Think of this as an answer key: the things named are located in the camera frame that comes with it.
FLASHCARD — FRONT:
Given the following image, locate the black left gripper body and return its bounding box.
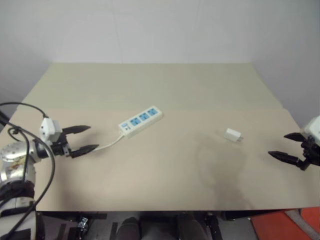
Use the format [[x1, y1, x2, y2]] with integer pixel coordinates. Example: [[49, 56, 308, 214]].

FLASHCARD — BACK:
[[50, 132, 72, 159]]

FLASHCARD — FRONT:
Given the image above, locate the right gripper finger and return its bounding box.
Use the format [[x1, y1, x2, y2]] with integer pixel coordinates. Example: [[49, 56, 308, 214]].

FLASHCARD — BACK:
[[283, 132, 305, 143], [267, 150, 300, 166]]

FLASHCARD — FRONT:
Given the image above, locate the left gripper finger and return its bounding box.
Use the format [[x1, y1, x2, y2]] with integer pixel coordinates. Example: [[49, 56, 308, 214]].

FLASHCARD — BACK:
[[69, 144, 100, 160], [61, 124, 92, 137]]

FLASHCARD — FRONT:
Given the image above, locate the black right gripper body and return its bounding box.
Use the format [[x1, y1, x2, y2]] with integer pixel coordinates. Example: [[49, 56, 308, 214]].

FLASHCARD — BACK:
[[296, 135, 320, 172]]

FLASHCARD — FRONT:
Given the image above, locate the white plug adapter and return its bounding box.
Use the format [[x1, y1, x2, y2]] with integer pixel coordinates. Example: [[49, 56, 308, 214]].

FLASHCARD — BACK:
[[223, 127, 245, 144]]

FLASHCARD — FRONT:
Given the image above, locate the white power strip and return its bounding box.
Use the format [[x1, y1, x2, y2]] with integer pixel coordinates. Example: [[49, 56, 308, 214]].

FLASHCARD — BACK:
[[117, 106, 164, 140]]

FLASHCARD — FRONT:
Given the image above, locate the orange red sheet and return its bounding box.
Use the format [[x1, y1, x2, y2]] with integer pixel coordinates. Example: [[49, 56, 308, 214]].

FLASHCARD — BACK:
[[250, 207, 320, 240]]

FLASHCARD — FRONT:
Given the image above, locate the dark rounded shape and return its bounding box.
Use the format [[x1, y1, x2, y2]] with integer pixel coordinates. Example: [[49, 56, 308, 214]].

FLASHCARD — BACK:
[[119, 216, 140, 240]]

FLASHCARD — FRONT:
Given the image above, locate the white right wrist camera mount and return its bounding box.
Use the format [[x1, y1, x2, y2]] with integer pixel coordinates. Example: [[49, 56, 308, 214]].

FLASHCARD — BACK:
[[300, 117, 320, 146]]

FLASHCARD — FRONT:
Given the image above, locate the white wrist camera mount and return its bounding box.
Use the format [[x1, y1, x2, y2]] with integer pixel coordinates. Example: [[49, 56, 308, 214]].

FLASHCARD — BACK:
[[300, 117, 320, 146], [39, 117, 63, 146]]

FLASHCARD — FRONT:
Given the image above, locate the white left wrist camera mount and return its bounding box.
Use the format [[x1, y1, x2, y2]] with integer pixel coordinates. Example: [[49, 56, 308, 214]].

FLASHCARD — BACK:
[[39, 117, 63, 146]]

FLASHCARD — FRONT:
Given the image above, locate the white power strip cable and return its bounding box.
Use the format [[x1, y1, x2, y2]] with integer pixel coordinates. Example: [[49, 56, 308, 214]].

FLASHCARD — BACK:
[[93, 133, 125, 152]]

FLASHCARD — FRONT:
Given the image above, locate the grey strap loop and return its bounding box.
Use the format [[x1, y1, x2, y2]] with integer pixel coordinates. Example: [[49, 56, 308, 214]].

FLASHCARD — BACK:
[[284, 209, 316, 240]]

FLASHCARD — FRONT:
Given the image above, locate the black table frame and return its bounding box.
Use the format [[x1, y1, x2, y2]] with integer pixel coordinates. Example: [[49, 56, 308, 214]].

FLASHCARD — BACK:
[[36, 210, 251, 240]]

